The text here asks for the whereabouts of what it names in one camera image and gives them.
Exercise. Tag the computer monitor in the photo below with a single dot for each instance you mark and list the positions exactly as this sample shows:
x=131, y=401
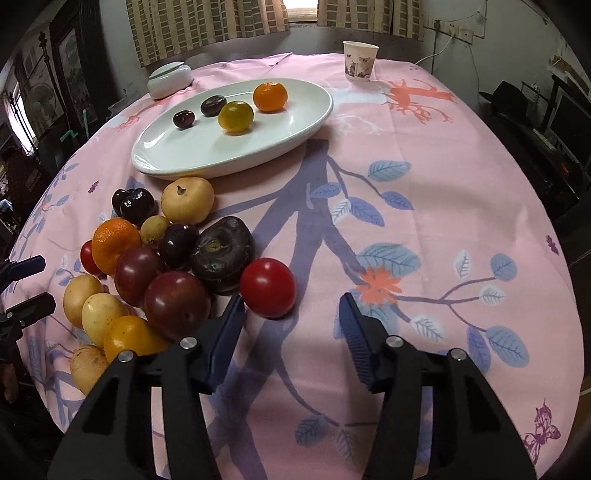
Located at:
x=570, y=122

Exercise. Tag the black hat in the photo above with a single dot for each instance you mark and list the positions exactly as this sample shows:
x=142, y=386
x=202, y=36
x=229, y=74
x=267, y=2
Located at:
x=505, y=98

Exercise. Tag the dark purple plum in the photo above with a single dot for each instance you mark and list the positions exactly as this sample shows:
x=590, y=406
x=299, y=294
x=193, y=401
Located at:
x=178, y=244

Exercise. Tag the white lidded ceramic jar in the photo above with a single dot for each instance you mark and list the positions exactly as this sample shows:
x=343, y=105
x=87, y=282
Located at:
x=169, y=82

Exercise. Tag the framed picture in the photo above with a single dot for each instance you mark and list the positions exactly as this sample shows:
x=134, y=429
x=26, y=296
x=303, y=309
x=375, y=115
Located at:
x=73, y=76

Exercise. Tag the pink floral tablecloth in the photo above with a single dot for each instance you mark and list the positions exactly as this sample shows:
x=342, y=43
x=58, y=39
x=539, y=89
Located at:
x=415, y=277

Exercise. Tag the brownish yellow loquat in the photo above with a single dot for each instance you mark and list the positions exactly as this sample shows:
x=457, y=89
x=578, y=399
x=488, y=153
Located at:
x=87, y=369

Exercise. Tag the wall power socket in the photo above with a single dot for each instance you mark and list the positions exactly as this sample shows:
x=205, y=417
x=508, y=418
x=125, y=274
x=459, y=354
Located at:
x=455, y=28

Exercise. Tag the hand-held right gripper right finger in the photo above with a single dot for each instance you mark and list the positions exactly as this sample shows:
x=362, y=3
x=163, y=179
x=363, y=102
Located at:
x=353, y=337

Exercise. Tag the small dark cherry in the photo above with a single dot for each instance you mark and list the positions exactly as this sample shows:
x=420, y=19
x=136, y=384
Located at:
x=183, y=120

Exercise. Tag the small red cherry tomato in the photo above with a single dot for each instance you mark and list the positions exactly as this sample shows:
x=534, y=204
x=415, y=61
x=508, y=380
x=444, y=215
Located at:
x=87, y=258

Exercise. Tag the yellow fruit with dark calyx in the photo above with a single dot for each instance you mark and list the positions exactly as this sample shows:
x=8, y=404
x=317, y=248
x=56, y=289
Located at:
x=187, y=201

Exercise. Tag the white oval plate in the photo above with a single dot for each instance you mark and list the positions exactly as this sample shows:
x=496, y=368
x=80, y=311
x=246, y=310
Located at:
x=277, y=134

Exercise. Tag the small dark water chestnut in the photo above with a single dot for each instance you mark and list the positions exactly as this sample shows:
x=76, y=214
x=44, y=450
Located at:
x=213, y=105

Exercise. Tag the window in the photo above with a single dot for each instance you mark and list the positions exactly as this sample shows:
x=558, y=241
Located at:
x=301, y=8

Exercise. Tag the yellow-green tomato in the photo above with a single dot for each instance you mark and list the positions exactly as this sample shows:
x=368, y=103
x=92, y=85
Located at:
x=236, y=117

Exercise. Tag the electric fan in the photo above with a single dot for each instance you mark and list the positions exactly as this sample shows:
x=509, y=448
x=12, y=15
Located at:
x=39, y=99

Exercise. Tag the orange-yellow tomato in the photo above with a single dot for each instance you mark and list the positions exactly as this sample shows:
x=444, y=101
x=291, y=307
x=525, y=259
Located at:
x=131, y=337

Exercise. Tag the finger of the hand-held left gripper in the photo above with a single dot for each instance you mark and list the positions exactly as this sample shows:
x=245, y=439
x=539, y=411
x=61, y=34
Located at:
x=25, y=268
x=30, y=308

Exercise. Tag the checked beige curtain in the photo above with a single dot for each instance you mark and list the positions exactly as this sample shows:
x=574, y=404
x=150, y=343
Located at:
x=369, y=16
x=207, y=25

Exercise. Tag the large dark water chestnut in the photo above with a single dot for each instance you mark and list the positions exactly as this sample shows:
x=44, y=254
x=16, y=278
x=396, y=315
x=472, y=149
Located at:
x=221, y=258

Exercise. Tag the printed paper cup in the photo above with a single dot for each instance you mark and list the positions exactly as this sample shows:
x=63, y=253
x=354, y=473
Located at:
x=360, y=62

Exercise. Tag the small yellow loquat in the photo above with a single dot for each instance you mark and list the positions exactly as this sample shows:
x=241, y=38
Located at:
x=152, y=230

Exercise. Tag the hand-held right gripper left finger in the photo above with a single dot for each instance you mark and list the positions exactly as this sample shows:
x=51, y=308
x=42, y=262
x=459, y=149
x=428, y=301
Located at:
x=231, y=323

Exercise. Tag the round orange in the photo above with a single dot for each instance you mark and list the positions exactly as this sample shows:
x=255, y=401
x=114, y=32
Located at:
x=270, y=97

